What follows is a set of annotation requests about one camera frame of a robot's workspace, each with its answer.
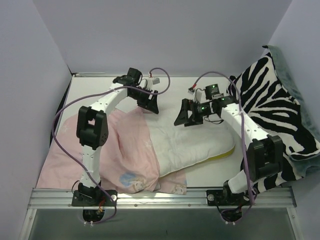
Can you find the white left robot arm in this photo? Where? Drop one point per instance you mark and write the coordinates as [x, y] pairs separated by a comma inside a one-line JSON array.
[[92, 126]]

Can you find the zebra print pillow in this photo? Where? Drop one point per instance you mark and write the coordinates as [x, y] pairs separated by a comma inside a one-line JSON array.
[[270, 105]]

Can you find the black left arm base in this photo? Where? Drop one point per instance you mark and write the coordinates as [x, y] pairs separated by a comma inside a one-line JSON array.
[[101, 200]]

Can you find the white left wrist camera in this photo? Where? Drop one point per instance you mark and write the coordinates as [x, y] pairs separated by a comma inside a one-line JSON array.
[[151, 81]]

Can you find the white pillow yellow trim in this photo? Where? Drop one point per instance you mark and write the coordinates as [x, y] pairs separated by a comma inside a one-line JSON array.
[[180, 147]]

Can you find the aluminium front rail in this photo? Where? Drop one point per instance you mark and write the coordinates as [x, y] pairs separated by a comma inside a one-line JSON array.
[[196, 198]]

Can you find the pink pillowcase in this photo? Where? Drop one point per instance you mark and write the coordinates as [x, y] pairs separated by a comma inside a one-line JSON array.
[[128, 163]]

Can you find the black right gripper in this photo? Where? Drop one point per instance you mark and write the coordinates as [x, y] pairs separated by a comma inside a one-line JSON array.
[[189, 113]]

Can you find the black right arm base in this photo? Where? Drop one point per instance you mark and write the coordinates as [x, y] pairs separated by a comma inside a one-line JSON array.
[[217, 197]]

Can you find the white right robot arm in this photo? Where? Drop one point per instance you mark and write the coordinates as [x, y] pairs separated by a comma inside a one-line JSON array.
[[262, 152]]

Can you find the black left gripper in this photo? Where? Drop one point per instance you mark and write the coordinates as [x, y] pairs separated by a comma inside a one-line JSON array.
[[146, 99]]

